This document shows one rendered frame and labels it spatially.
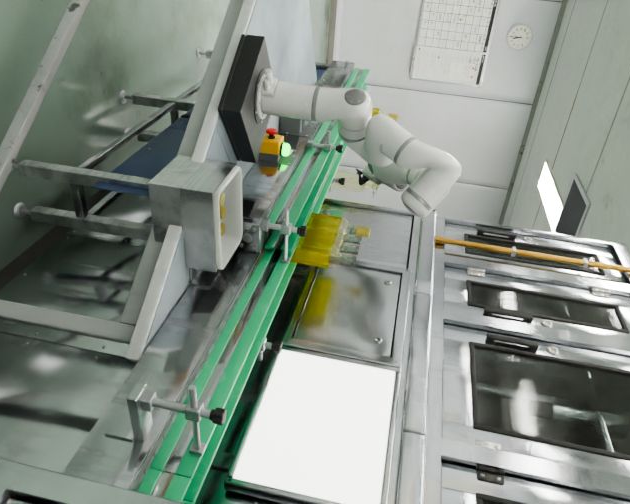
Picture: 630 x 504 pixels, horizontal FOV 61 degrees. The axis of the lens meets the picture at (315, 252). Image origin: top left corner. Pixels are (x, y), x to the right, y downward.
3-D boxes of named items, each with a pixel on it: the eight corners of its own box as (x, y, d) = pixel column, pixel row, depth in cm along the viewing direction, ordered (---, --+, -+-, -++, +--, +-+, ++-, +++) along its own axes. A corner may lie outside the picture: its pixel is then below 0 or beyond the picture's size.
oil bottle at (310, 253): (269, 259, 165) (337, 271, 162) (269, 243, 162) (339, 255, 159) (273, 249, 170) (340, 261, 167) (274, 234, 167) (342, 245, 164)
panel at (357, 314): (223, 490, 114) (384, 528, 109) (223, 482, 112) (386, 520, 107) (312, 259, 188) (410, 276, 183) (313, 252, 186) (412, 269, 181)
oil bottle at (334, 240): (274, 249, 170) (340, 260, 167) (274, 234, 167) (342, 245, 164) (278, 240, 175) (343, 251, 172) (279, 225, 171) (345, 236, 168)
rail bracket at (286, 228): (259, 260, 152) (303, 267, 150) (260, 207, 143) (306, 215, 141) (262, 254, 154) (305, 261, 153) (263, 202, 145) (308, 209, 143)
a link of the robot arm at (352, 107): (318, 76, 148) (376, 84, 145) (320, 108, 159) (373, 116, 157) (310, 103, 144) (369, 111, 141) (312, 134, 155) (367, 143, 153)
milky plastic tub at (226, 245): (187, 268, 134) (221, 274, 133) (181, 187, 122) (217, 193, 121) (213, 233, 149) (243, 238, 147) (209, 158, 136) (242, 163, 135)
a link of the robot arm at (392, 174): (430, 157, 160) (396, 138, 178) (392, 173, 158) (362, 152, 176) (434, 182, 165) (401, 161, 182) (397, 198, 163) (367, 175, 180)
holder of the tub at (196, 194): (187, 284, 137) (216, 290, 136) (179, 187, 122) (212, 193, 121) (212, 249, 152) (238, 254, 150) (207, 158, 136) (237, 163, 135)
